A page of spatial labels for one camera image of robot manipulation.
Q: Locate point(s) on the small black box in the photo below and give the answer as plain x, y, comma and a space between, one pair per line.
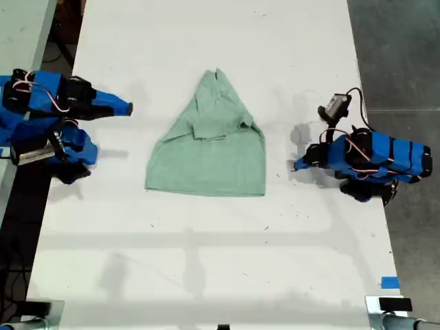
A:
32, 308
395, 304

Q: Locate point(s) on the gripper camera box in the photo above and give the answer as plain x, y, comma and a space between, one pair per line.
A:
32, 155
338, 103

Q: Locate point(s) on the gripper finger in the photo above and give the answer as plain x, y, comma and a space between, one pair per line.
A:
103, 112
302, 167
113, 101
304, 159

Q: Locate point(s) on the pale green T-shirt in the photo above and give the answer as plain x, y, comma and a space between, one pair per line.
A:
206, 161

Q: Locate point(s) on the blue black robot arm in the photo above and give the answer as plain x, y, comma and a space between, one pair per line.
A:
38, 99
395, 154

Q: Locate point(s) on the metal table bracket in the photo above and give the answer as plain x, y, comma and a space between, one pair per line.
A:
373, 313
56, 314

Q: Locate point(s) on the pale side table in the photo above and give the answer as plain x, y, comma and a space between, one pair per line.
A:
20, 38

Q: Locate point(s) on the short blue tape strip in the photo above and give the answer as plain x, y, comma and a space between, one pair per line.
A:
390, 282

